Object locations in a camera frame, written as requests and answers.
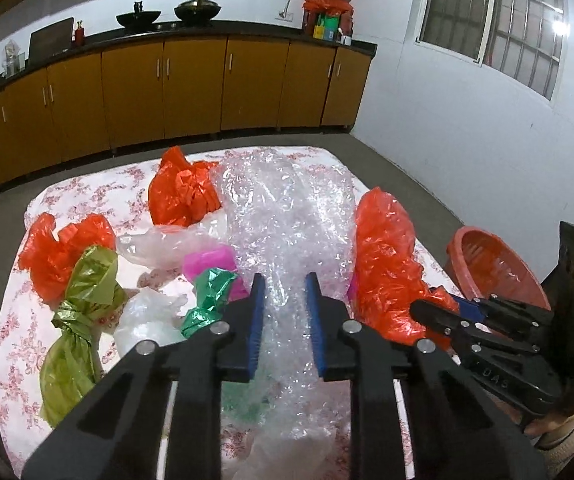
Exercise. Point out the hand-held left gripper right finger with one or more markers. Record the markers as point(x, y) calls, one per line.
point(314, 325)

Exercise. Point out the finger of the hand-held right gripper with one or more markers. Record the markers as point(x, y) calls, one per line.
point(512, 311)
point(497, 370)

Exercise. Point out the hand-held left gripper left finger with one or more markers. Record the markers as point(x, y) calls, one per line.
point(254, 325)

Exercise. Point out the red plastic basket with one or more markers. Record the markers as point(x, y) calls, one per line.
point(497, 265)

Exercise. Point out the orange plastic bag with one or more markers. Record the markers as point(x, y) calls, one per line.
point(387, 260)
point(177, 192)
point(49, 252)

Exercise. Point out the clear bubble wrap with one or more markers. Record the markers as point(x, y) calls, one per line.
point(287, 220)

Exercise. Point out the clear plastic bag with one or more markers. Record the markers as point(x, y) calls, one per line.
point(154, 245)

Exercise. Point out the person's right hand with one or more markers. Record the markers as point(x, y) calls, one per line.
point(542, 422)

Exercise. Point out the pink plastic bag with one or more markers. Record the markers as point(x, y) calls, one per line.
point(212, 260)

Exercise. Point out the white plastic bag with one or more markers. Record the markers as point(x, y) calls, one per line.
point(142, 320)

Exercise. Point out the olive green plastic bag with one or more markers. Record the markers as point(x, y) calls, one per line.
point(79, 310)

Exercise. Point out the floral tablecloth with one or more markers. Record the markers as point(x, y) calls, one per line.
point(32, 340)

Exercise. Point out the wooden lower kitchen cabinets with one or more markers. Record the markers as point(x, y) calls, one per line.
point(187, 90)

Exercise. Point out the white cup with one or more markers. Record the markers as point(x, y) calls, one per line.
point(345, 40)

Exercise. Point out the barred window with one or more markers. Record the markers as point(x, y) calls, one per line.
point(517, 20)

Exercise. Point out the yellow box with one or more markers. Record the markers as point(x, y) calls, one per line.
point(318, 32)

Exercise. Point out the black kitchen countertop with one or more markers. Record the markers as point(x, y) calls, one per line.
point(247, 30)

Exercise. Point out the green container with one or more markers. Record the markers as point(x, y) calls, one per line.
point(328, 22)

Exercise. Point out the black wok with lid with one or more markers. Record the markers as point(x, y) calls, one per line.
point(198, 10)

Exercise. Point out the orange bag on boxes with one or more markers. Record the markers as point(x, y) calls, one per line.
point(327, 5)

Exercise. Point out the red bottle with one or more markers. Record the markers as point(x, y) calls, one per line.
point(80, 35)

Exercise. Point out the dark cutting board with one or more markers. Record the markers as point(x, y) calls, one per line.
point(51, 40)

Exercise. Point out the glass jar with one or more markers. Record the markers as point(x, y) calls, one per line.
point(12, 62)

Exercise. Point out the wall socket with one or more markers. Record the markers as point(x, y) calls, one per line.
point(285, 14)

